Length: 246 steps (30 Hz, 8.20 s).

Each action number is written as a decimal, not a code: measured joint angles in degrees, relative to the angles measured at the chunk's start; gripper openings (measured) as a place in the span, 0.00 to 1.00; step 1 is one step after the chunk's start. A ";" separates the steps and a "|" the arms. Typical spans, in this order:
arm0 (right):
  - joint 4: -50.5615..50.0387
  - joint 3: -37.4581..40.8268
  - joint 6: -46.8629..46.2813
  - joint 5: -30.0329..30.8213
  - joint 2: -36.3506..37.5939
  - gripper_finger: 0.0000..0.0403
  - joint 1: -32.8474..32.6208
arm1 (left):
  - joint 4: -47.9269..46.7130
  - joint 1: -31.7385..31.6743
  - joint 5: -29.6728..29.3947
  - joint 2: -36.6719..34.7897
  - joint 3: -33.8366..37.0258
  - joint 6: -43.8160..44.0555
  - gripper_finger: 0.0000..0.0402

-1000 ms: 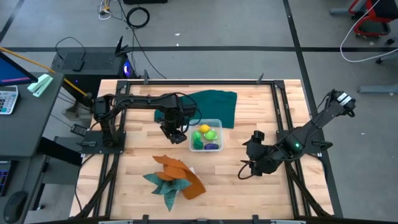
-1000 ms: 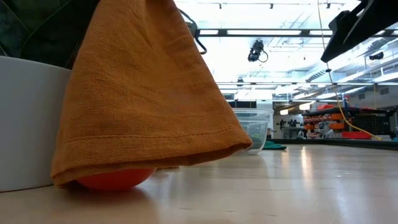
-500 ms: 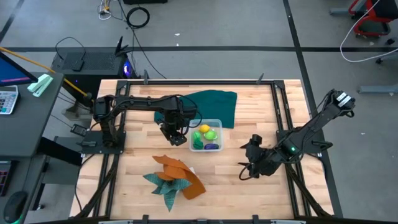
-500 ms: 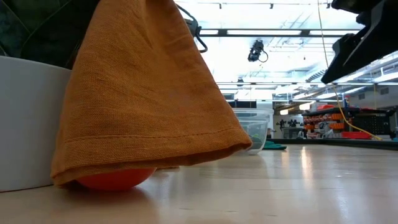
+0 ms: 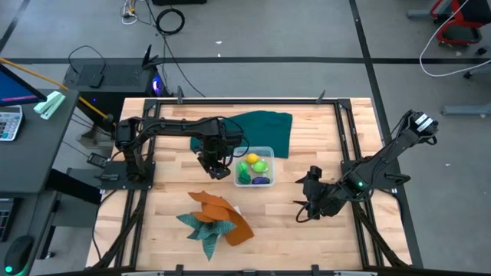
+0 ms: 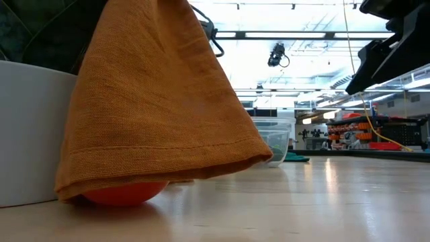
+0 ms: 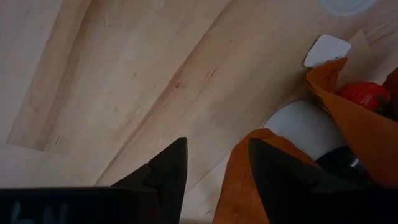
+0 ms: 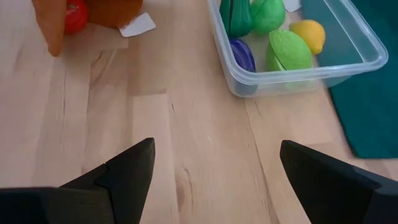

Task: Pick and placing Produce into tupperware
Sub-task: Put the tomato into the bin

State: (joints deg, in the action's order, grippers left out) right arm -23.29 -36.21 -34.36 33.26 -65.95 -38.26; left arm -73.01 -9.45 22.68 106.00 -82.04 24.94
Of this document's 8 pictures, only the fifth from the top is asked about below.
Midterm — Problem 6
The clear plastic tupperware container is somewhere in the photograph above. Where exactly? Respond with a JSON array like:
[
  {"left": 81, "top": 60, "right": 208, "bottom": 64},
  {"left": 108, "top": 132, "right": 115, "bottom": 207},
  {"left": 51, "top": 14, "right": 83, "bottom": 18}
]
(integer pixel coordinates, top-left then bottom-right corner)
[{"left": 232, "top": 146, "right": 276, "bottom": 188}]

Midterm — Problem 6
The coiled black cable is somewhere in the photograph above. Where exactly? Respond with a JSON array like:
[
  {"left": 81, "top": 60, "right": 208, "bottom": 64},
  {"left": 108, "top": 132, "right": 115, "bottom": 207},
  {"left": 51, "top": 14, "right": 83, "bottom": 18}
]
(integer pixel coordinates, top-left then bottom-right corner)
[{"left": 155, "top": 8, "right": 186, "bottom": 36}]

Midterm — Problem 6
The black wifi antenna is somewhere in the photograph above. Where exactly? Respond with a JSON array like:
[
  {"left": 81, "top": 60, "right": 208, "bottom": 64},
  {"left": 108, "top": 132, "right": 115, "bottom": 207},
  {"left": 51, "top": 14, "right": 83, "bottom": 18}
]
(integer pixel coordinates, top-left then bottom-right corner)
[{"left": 141, "top": 44, "right": 159, "bottom": 71}]

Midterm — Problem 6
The small black control box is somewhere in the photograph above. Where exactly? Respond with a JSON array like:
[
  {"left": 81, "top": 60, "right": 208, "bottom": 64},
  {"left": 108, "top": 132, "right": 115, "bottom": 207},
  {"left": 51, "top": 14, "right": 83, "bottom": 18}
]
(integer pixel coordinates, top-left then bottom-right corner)
[{"left": 87, "top": 152, "right": 109, "bottom": 169}]

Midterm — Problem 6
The mint green stapler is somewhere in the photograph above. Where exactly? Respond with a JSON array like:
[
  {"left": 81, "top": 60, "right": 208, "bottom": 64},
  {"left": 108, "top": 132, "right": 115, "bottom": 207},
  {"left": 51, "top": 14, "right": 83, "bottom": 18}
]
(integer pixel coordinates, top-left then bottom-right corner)
[{"left": 33, "top": 90, "right": 67, "bottom": 120}]

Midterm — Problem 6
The orange cloth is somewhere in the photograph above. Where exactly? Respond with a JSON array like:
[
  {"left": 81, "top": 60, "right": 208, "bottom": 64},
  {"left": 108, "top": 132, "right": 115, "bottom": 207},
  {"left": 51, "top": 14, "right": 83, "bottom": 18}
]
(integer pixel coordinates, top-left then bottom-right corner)
[{"left": 187, "top": 190, "right": 255, "bottom": 247}]

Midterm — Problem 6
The yellow rod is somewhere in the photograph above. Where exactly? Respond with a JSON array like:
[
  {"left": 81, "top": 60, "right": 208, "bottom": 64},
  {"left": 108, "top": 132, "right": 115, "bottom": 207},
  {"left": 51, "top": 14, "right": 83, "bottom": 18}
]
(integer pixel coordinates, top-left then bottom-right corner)
[{"left": 0, "top": 57, "right": 110, "bottom": 120}]

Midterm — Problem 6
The black keyboard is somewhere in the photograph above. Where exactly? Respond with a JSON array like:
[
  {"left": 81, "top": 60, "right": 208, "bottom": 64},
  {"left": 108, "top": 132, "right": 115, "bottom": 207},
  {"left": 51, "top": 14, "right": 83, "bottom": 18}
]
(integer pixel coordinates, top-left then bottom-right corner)
[{"left": 0, "top": 198, "right": 16, "bottom": 243}]

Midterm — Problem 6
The teal patterned cloth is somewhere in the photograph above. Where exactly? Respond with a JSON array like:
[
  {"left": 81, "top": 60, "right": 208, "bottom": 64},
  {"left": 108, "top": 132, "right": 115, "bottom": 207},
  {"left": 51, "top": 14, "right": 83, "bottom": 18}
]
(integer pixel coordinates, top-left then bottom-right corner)
[{"left": 176, "top": 213, "right": 238, "bottom": 261}]

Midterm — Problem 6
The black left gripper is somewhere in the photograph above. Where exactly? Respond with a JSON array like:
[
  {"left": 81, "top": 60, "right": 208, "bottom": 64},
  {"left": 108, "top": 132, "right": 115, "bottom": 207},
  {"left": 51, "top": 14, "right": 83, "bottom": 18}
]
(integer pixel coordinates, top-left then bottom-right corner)
[{"left": 197, "top": 147, "right": 235, "bottom": 181}]

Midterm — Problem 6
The grey calculator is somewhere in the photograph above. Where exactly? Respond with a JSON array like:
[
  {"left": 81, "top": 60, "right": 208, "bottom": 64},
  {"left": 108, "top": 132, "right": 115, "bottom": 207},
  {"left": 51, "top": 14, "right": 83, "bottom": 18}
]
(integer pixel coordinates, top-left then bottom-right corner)
[{"left": 0, "top": 105, "right": 24, "bottom": 142}]

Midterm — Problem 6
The black computer tower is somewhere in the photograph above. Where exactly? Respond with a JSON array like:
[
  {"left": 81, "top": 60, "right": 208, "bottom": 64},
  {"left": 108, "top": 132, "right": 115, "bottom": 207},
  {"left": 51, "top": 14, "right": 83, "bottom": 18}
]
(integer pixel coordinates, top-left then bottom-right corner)
[{"left": 63, "top": 63, "right": 160, "bottom": 116}]

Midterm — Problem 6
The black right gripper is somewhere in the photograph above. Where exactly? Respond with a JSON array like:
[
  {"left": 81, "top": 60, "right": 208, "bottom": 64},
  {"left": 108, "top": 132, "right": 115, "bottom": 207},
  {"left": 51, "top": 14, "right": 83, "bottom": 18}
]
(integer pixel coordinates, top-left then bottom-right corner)
[{"left": 293, "top": 176, "right": 331, "bottom": 218}]

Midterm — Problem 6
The black computer mouse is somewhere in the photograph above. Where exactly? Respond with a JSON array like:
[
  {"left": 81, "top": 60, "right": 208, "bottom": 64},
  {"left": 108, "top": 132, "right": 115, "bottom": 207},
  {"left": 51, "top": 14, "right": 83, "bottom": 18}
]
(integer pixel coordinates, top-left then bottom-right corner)
[{"left": 3, "top": 235, "right": 35, "bottom": 275}]

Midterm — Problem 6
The red chair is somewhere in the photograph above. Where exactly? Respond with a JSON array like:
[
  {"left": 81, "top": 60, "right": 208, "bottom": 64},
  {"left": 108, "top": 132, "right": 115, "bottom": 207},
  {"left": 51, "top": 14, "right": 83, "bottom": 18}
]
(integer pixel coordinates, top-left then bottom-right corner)
[{"left": 429, "top": 0, "right": 491, "bottom": 47}]

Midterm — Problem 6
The black desk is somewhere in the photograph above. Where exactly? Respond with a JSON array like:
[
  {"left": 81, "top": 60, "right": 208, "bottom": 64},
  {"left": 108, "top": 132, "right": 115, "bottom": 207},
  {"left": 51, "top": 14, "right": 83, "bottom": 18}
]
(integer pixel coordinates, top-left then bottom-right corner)
[{"left": 0, "top": 88, "right": 81, "bottom": 276}]

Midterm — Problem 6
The white cable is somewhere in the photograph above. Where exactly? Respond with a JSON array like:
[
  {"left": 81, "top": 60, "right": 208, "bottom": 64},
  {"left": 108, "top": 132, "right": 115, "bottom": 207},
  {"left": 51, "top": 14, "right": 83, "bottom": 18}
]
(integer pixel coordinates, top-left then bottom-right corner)
[{"left": 418, "top": 0, "right": 491, "bottom": 77}]

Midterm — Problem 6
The dark teal cloth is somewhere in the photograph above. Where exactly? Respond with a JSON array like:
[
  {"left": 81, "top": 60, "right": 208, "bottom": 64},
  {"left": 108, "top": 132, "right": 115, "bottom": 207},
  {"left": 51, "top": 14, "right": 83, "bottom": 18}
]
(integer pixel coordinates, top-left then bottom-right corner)
[{"left": 190, "top": 110, "right": 294, "bottom": 159}]

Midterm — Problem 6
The computer monitor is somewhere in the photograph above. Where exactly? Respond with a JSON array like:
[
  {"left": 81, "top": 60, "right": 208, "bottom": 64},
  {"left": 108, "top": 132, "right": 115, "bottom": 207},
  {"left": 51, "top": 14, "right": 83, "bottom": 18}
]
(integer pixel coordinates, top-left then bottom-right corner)
[{"left": 0, "top": 63, "right": 48, "bottom": 108}]

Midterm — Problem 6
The black table frame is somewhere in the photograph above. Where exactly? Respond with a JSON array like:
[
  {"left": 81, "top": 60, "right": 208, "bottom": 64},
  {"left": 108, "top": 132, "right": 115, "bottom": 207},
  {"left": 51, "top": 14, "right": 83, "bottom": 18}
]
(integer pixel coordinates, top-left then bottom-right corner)
[{"left": 91, "top": 97, "right": 423, "bottom": 276}]

